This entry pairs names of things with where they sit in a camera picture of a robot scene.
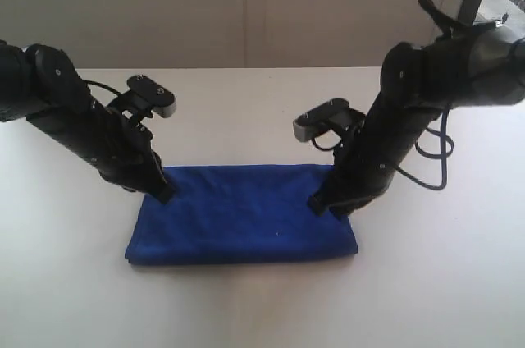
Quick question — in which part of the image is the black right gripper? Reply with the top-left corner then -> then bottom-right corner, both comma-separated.
307,117 -> 410,217

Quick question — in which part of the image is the black velcro strap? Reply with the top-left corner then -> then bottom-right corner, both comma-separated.
417,0 -> 500,39

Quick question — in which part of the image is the blue microfibre towel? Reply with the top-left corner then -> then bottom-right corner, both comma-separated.
125,164 -> 358,267

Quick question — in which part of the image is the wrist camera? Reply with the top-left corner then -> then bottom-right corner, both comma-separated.
293,98 -> 365,152
109,75 -> 176,121

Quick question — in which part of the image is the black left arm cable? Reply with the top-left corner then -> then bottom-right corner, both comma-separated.
84,79 -> 124,98

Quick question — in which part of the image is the beige partition panel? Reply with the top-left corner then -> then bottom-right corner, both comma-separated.
1,0 -> 463,68

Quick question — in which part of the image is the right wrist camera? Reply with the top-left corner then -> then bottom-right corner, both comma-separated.
293,98 -> 365,152

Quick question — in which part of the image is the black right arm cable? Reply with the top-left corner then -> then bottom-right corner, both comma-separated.
395,108 -> 455,192

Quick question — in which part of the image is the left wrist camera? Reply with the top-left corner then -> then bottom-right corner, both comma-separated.
109,75 -> 176,121

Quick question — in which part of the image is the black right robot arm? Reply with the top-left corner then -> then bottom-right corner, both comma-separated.
308,23 -> 524,218

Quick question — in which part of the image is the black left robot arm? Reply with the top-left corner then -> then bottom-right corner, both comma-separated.
1,42 -> 176,204

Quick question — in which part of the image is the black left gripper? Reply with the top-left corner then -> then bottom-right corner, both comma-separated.
79,105 -> 173,204

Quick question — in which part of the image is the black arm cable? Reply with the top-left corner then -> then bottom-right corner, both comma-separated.
84,79 -> 124,98
395,108 -> 455,192

